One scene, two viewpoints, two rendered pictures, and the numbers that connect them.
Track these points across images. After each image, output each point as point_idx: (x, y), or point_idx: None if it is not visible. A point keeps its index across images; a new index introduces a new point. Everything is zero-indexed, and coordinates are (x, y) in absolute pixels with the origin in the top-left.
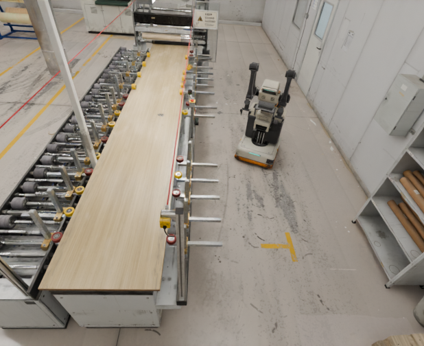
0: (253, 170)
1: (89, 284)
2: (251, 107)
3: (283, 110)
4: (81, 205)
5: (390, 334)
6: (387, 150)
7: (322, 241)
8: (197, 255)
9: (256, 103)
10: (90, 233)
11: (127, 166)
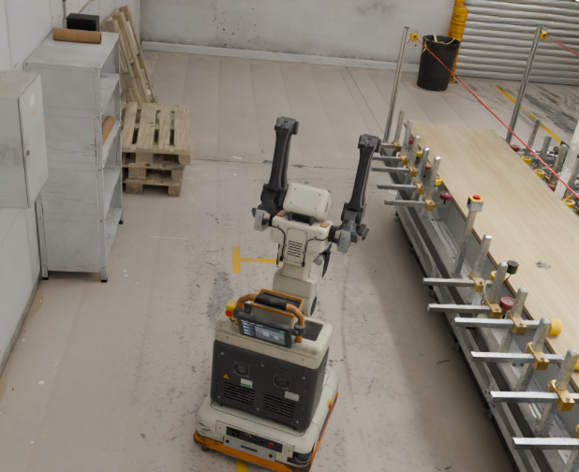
0: None
1: (458, 127)
2: (328, 325)
3: (227, 317)
4: (519, 161)
5: (151, 199)
6: (5, 233)
7: (182, 262)
8: (373, 257)
9: (310, 342)
10: (487, 146)
11: (511, 188)
